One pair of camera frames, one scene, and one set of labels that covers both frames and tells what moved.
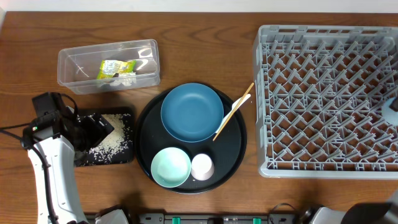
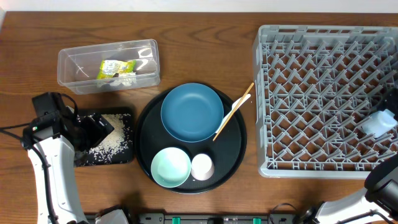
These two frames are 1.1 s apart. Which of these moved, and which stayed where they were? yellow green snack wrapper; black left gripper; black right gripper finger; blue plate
Moved: black right gripper finger
Stayed: yellow green snack wrapper; blue plate; black left gripper
